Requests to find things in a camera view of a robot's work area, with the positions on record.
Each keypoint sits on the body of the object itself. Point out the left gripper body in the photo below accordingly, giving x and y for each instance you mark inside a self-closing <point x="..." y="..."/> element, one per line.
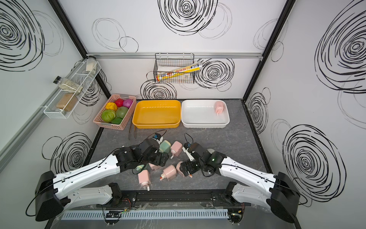
<point x="156" y="158"/>

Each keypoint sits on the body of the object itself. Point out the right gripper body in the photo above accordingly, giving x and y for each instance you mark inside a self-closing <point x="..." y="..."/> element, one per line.
<point x="192" y="166"/>

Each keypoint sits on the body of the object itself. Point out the yellow plastic storage box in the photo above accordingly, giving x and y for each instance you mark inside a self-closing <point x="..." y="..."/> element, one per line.
<point x="157" y="114"/>

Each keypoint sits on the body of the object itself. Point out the white plastic storage box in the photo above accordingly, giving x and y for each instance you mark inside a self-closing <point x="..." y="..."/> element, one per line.
<point x="201" y="114"/>

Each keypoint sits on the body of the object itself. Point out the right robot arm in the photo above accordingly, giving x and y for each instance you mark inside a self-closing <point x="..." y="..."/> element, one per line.
<point x="274" y="192"/>

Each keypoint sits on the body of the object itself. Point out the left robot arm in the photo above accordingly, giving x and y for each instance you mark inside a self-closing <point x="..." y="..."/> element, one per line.
<point x="57" y="192"/>

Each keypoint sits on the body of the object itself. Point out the green sharpener right round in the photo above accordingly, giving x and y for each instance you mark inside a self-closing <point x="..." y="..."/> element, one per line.
<point x="211" y="150"/>

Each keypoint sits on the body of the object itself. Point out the light green toy apple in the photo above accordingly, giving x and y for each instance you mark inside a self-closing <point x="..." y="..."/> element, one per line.
<point x="121" y="112"/>

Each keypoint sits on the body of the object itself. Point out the magenta toy fruit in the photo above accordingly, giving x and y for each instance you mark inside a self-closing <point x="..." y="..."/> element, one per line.
<point x="128" y="103"/>

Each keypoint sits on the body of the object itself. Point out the green toy cabbage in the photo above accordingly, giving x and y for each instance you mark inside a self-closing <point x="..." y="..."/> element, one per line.
<point x="108" y="116"/>

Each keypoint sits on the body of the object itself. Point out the red toy fruit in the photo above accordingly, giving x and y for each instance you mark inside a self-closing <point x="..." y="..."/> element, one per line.
<point x="119" y="102"/>

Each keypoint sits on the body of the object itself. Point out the pink perforated basket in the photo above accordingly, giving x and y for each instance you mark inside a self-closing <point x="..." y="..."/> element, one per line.
<point x="117" y="123"/>

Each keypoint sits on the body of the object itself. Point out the yellow toy fruit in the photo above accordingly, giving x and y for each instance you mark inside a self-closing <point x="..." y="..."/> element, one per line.
<point x="111" y="106"/>

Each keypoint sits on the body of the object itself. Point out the yellow red tube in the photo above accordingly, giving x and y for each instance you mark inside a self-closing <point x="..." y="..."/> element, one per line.
<point x="169" y="72"/>

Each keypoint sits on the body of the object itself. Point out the brown block on shelf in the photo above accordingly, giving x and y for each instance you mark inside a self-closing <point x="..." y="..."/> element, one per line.
<point x="67" y="102"/>

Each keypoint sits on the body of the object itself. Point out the clear jar on shelf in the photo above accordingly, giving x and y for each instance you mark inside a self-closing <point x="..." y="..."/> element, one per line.
<point x="90" y="64"/>

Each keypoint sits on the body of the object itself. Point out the bottle lying on shelf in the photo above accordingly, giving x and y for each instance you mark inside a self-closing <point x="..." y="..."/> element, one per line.
<point x="68" y="85"/>

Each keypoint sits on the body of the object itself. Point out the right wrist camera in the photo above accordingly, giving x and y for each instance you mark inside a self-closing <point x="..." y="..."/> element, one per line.
<point x="186" y="148"/>

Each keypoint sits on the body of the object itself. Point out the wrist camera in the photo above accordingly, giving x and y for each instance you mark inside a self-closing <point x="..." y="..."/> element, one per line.
<point x="186" y="148"/>
<point x="158" y="138"/>

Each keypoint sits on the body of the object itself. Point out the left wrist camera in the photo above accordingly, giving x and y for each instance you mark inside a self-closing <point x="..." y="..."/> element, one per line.
<point x="158" y="138"/>

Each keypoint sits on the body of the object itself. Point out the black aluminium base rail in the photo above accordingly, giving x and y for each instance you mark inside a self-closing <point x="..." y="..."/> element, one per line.
<point x="120" y="199"/>

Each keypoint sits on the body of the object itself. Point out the black wire wall basket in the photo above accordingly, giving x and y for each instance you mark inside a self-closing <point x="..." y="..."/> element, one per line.
<point x="178" y="60"/>

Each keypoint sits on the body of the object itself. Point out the white wire wall shelf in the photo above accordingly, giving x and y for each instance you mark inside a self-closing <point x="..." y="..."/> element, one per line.
<point x="88" y="97"/>

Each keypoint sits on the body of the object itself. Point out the white slotted cable duct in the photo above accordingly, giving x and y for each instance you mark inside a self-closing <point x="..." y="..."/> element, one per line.
<point x="145" y="214"/>

